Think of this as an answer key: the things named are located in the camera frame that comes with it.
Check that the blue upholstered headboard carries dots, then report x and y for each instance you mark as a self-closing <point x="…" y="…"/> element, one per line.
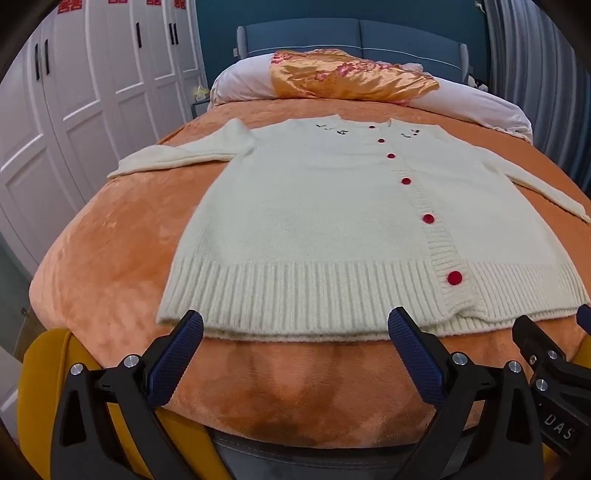
<point x="300" y="39"/>

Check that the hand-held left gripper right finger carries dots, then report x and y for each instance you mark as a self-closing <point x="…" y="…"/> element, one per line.
<point x="415" y="355"/>

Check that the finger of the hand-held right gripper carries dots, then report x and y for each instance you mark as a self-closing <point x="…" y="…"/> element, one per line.
<point x="538" y="344"/>
<point x="585" y="318"/>

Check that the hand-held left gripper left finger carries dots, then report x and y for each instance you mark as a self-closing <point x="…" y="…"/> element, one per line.
<point x="178" y="355"/>

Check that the grey nightstand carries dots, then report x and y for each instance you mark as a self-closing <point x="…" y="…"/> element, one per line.
<point x="199" y="111"/>

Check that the orange floral satin cloth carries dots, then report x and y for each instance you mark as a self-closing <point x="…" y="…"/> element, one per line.
<point x="332" y="78"/>

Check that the white wardrobe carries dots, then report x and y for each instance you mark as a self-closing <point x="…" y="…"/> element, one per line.
<point x="69" y="115"/>

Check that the grey curtain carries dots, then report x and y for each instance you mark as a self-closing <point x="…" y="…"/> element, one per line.
<point x="531" y="92"/>

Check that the white pillow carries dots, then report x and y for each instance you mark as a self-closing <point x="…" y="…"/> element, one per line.
<point x="471" y="106"/>

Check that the yellow tissue pack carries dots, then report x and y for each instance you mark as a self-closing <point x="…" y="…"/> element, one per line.
<point x="201" y="92"/>

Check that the cream knit cardigan red buttons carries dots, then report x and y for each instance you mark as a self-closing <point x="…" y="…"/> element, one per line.
<point x="323" y="207"/>

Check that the orange plush blanket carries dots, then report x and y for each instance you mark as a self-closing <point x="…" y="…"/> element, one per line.
<point x="115" y="258"/>

